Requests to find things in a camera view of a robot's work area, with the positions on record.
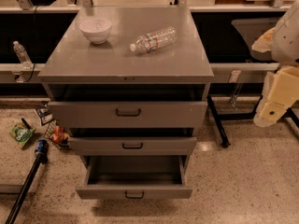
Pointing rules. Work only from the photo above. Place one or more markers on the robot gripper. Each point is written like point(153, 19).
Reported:
point(287, 41)

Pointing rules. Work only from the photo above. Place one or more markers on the grey bottom drawer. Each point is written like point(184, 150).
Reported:
point(136, 177)

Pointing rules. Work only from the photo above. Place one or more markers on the grey drawer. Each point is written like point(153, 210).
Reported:
point(91, 146)
point(129, 114)
point(136, 177)

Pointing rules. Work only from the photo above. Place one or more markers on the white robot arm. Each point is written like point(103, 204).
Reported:
point(283, 39)

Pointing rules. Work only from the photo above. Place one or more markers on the grey metal drawer cabinet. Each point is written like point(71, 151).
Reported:
point(81, 71)

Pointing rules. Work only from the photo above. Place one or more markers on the grey middle drawer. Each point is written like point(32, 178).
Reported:
point(91, 146)

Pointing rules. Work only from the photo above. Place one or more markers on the grey top drawer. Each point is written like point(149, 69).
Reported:
point(129, 114)

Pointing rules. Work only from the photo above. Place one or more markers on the clear plastic bottle lying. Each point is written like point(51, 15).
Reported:
point(154, 40)

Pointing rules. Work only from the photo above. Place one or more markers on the white ceramic bowl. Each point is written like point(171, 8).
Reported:
point(97, 30)

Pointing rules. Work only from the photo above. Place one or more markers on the orange snack bag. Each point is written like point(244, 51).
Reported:
point(59, 135)

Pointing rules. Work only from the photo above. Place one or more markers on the black white snack packet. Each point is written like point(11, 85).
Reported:
point(45, 115)

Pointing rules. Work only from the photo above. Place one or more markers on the blue soda can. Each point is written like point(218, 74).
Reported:
point(41, 148)

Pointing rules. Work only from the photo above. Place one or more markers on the small water bottle standing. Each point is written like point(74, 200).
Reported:
point(22, 55)

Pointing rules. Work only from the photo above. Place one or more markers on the green snack bag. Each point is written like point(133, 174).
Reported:
point(21, 134)

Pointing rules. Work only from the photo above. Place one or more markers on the black pole left floor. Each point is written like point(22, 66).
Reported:
point(40, 158)

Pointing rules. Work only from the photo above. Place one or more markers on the black table stand frame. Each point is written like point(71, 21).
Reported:
point(239, 116)

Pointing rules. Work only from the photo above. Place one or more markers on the white wall outlet plate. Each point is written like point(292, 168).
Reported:
point(234, 76)

